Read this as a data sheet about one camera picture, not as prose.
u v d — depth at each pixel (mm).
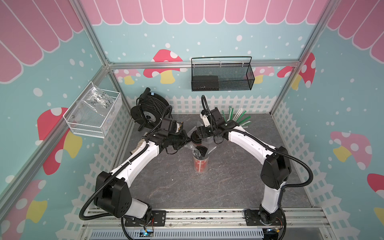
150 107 911
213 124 763
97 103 731
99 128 626
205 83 852
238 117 988
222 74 919
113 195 360
